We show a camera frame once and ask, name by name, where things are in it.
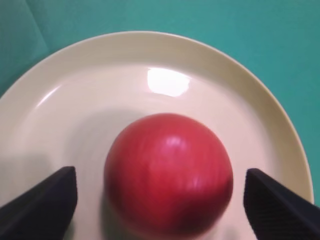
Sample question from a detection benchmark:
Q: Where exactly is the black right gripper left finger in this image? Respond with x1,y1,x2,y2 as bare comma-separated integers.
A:
0,166,78,240

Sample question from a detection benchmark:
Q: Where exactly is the green table cloth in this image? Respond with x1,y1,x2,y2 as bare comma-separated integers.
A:
0,0,320,200

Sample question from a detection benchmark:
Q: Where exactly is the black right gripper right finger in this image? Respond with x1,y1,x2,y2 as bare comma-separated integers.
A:
243,168,320,240

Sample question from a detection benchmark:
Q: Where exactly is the yellow plastic plate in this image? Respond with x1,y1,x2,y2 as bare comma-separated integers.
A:
0,31,314,240

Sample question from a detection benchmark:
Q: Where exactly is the red yellow round bread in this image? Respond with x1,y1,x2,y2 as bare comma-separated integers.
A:
104,113,234,238

